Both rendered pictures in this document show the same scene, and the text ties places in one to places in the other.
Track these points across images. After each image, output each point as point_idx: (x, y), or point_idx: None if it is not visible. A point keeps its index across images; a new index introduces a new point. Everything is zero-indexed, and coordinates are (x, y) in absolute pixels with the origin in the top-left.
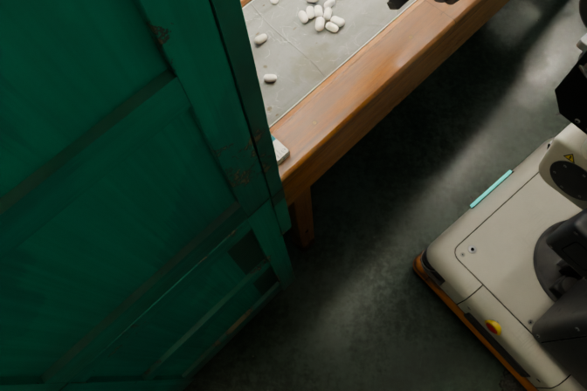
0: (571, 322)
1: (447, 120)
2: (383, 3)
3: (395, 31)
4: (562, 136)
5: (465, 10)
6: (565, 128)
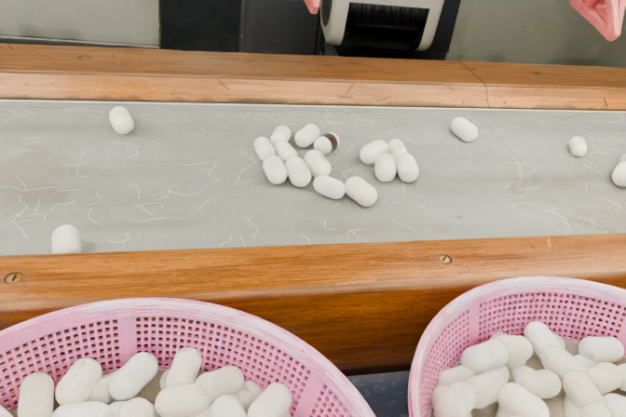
0: (444, 59)
1: None
2: (548, 128)
3: (559, 83)
4: None
5: (433, 60)
6: None
